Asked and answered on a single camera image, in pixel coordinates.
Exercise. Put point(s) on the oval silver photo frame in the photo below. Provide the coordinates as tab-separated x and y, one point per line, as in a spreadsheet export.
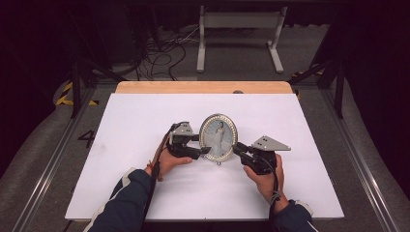
218	137

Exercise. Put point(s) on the person's left hand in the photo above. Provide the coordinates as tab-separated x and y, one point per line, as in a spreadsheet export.
167	164

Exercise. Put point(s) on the white board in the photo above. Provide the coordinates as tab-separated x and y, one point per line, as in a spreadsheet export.
129	129

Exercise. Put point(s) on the white metal stand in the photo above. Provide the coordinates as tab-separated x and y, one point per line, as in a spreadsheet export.
241	20

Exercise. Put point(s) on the aluminium floor rail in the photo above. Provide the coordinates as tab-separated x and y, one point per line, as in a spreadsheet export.
48	170
361	154

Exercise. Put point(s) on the person's right hand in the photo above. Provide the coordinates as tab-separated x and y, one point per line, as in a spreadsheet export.
267	187

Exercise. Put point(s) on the yellow black floor tape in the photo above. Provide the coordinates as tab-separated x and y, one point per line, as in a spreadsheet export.
66	93
303	73

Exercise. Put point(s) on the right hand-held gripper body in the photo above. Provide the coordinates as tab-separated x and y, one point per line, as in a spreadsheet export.
267	145

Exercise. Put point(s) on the black metal stand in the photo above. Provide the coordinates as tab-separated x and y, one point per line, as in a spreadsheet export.
76	83
339	90

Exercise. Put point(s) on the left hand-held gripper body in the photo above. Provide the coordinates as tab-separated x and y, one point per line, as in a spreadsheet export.
182	132

